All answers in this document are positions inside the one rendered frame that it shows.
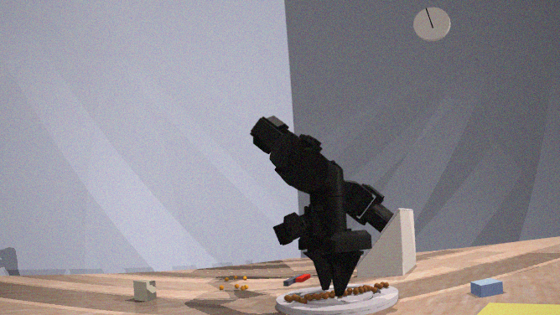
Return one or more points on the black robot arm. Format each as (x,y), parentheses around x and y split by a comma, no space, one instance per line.
(300,164)

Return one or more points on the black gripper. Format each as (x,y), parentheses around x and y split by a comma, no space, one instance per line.
(337,250)

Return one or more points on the yellow flat square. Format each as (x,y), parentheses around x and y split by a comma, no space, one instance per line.
(520,309)

